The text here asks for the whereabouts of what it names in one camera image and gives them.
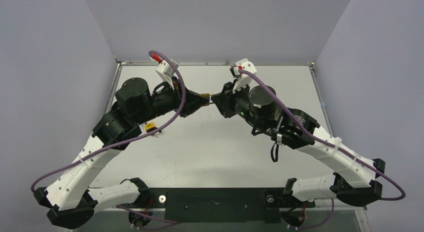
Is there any purple cable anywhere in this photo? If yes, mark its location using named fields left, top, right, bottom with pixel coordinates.
left=30, top=50, right=187, bottom=231
left=237, top=69, right=407, bottom=231

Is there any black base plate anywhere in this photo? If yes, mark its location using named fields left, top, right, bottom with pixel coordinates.
left=125, top=187, right=315, bottom=224

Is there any small brass padlock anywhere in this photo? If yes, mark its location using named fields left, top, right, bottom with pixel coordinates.
left=200, top=93, right=214, bottom=106

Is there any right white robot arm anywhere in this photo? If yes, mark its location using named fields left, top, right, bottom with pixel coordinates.
left=211, top=82, right=385, bottom=207

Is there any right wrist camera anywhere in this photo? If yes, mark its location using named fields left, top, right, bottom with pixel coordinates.
left=230, top=58, right=257, bottom=94

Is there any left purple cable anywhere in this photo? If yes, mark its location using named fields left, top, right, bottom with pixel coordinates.
left=30, top=50, right=187, bottom=231

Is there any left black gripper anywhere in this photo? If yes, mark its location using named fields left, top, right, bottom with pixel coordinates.
left=140, top=76, right=212, bottom=124

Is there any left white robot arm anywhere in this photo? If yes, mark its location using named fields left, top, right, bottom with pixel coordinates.
left=33, top=77, right=209, bottom=230

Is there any yellow padlock with keys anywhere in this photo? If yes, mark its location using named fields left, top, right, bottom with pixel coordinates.
left=144, top=122, right=162, bottom=138

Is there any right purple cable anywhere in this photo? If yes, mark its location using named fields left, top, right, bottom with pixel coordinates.
left=237, top=69, right=407, bottom=231

